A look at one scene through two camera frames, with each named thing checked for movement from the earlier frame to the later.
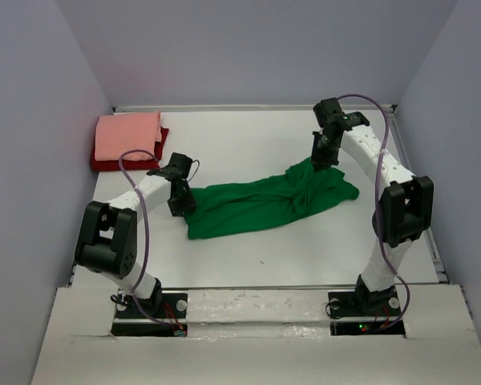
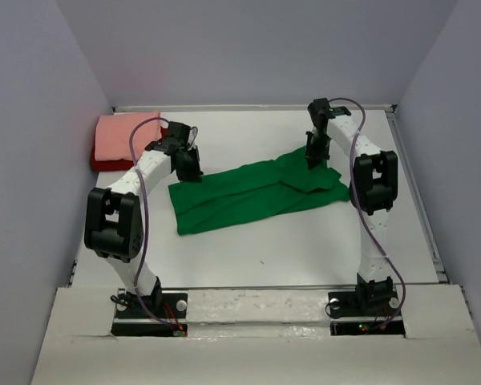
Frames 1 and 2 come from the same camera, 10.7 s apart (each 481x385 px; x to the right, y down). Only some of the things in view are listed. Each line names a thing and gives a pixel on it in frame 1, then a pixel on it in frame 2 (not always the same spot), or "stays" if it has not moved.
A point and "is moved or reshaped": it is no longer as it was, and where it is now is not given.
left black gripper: x=188 y=204 -> x=194 y=175
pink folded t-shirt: x=115 y=134 stays
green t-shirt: x=299 y=191 is moved or reshaped
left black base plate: x=173 y=305 stays
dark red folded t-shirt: x=113 y=165 stays
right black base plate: x=382 y=304 stays
